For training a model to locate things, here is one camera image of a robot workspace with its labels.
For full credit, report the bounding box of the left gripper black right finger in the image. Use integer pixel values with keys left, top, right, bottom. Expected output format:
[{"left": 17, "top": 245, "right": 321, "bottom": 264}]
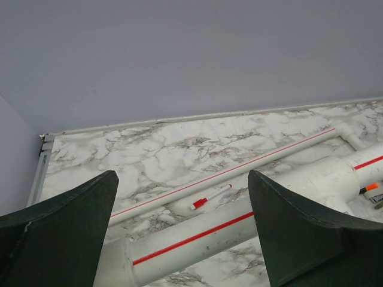
[{"left": 248, "top": 170, "right": 382, "bottom": 286}]

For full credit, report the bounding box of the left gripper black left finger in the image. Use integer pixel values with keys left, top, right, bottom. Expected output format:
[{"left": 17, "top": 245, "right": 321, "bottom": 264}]
[{"left": 1, "top": 170, "right": 119, "bottom": 286}]

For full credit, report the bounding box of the white PVC pipe frame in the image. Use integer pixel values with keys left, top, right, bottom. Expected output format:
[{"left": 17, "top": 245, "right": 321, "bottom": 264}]
[{"left": 94, "top": 125, "right": 382, "bottom": 286}]

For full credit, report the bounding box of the black orange tool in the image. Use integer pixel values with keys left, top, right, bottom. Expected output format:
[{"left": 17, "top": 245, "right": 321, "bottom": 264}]
[{"left": 359, "top": 183, "right": 379, "bottom": 194}]

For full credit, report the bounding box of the red capped white marker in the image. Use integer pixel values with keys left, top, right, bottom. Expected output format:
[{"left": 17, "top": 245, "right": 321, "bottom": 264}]
[{"left": 190, "top": 184, "right": 232, "bottom": 210}]

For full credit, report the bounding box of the grey metal bracket piece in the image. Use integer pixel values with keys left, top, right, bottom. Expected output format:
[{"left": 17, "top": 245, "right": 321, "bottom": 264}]
[{"left": 370, "top": 194, "right": 383, "bottom": 210}]

